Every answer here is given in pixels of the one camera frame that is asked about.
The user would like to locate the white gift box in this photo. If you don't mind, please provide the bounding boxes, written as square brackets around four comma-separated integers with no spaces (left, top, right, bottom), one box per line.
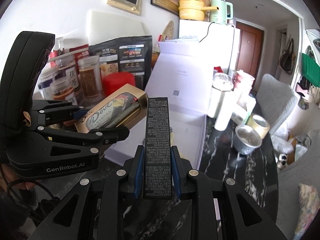
[104,40,240,170]

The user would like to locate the clear jar brown contents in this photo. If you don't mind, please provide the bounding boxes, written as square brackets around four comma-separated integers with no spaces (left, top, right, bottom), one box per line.
[77,55,104,99]

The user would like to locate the green tote bag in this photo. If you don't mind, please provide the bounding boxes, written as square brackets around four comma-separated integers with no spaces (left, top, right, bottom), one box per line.
[301,52,320,85]

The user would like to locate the gold chocolate box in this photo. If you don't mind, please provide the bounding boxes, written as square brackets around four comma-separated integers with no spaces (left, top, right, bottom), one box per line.
[74,84,148,135]

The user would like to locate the metal bowl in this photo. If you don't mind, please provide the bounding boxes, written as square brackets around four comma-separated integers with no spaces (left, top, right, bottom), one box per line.
[235,125,263,155]

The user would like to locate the brown door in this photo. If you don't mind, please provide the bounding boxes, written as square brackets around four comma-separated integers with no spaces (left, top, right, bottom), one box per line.
[235,21,264,78]

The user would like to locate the clear jar white label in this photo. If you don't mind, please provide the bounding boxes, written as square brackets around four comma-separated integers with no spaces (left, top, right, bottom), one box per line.
[51,55,80,105]

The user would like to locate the stack of pink cups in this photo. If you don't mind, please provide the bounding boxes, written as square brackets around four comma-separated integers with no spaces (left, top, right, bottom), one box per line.
[232,69,255,90]

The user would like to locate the black snack pouch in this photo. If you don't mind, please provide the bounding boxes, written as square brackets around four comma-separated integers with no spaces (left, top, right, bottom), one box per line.
[89,35,153,90]

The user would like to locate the red lidded jar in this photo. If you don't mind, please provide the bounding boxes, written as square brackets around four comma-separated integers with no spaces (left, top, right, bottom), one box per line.
[103,72,135,98]

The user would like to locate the white refrigerator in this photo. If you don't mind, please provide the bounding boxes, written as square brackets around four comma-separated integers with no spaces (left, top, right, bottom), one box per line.
[179,19,240,78]

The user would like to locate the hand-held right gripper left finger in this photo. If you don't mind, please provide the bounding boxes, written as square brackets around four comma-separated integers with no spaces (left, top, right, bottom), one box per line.
[26,145,145,240]

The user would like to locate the tape roll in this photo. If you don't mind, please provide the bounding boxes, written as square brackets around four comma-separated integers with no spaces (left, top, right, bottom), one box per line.
[246,114,270,139]

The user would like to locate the printed cushion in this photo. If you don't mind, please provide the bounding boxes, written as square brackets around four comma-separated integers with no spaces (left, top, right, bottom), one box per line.
[297,183,320,238]

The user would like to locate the person's left hand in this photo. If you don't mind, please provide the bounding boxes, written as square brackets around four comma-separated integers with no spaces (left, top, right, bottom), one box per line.
[0,166,35,191]

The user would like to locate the dark handbag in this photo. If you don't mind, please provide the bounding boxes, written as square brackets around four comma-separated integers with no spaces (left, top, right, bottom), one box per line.
[279,38,297,74]

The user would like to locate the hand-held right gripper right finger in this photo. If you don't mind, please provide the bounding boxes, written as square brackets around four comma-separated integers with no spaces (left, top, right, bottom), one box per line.
[172,147,288,240]

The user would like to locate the white shoes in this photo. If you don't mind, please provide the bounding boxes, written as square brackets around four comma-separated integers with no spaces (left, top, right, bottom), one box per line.
[276,154,288,168]

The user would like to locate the green kettle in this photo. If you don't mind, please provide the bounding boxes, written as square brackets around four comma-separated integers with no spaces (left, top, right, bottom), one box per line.
[209,0,233,25]

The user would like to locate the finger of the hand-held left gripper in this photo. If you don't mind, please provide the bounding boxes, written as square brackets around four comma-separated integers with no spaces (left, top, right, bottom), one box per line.
[36,126,130,160]
[31,99,87,127]

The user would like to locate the white foam board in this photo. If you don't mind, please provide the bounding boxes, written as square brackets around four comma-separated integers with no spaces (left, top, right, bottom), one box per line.
[86,10,148,48]

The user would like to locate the black power cord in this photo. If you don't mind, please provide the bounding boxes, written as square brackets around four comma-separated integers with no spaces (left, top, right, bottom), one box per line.
[199,22,215,43]

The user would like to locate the black cable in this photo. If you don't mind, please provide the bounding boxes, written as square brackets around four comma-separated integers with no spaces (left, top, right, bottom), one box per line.
[0,177,60,225]

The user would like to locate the white plastic bags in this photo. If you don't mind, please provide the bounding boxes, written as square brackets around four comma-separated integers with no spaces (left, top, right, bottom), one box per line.
[271,127,308,160]

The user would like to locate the woven fan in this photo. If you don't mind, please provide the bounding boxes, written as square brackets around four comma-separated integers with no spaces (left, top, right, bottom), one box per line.
[162,20,175,42]

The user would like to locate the cream lidded tumbler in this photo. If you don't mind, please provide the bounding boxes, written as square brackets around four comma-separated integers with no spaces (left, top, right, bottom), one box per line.
[207,72,233,118]

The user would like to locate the black slim box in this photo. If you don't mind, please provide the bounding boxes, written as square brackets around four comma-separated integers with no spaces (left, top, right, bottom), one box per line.
[142,97,173,200]

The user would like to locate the yellow pot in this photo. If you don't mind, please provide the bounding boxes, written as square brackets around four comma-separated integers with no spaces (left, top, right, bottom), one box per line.
[179,0,210,21]

